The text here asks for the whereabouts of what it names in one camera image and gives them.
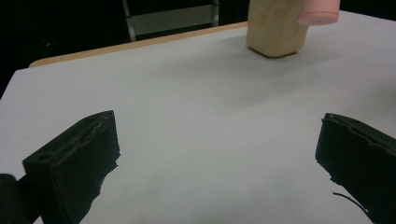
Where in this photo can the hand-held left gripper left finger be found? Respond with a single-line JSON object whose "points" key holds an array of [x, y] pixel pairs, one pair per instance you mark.
{"points": [[74, 165]]}

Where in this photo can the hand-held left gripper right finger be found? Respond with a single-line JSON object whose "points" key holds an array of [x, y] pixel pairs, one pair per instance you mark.
{"points": [[361, 161]]}

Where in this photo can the pink hairbrush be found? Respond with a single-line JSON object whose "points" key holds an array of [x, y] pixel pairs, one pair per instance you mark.
{"points": [[320, 14]]}

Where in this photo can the tan wooden block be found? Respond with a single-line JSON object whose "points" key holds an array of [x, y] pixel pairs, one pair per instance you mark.
{"points": [[275, 31]]}

